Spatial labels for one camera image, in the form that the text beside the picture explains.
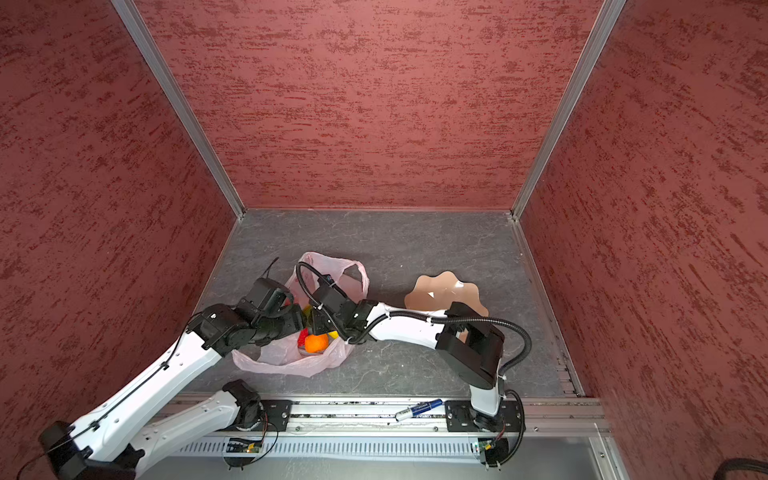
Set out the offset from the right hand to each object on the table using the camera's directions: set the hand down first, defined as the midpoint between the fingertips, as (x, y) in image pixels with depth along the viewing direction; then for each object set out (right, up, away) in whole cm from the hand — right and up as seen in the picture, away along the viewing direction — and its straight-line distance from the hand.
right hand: (314, 325), depth 81 cm
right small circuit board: (+47, -27, -10) cm, 55 cm away
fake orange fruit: (0, -5, +1) cm, 5 cm away
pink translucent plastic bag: (-7, -6, -5) cm, 10 cm away
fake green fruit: (+1, +5, -10) cm, 11 cm away
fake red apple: (-4, -3, 0) cm, 5 cm away
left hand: (-4, 0, -5) cm, 6 cm away
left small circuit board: (-15, -28, -9) cm, 33 cm away
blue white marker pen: (+28, -20, -6) cm, 35 cm away
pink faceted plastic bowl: (+37, +6, +17) cm, 42 cm away
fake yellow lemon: (+7, 0, -9) cm, 11 cm away
